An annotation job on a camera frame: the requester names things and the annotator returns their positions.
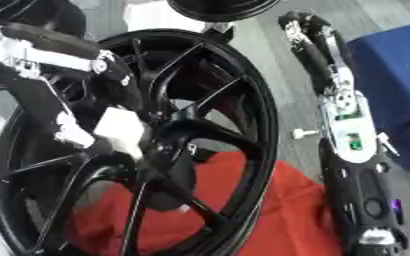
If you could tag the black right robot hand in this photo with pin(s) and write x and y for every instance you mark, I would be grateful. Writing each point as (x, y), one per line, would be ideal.
(316, 56)

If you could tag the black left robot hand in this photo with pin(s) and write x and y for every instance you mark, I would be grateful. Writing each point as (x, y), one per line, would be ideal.
(121, 86)

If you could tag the silver and black right robot arm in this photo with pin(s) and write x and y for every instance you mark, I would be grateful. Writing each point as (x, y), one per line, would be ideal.
(360, 186)

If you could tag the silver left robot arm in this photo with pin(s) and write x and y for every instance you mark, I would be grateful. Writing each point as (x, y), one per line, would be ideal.
(45, 56)

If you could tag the black spoked wheel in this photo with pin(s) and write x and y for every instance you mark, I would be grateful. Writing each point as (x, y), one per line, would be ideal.
(256, 100)

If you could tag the black round wheel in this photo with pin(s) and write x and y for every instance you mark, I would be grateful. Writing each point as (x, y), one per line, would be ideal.
(220, 10)

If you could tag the blue fabric box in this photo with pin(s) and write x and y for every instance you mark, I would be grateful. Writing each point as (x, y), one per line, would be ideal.
(398, 83)

